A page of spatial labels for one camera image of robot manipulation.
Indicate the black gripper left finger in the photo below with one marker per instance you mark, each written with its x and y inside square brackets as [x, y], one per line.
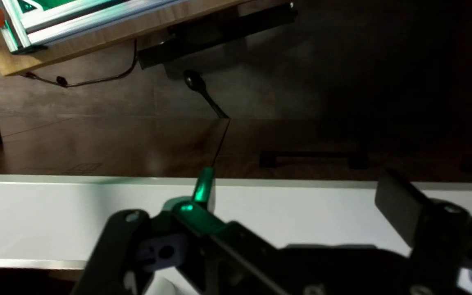
[122, 247]

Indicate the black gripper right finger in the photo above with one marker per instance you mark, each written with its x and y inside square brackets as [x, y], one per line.
[438, 235]

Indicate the black spoon-shaped rod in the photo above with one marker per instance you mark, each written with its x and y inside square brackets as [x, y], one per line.
[194, 81]

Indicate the black metal base bar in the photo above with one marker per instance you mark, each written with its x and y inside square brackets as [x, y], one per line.
[220, 30]

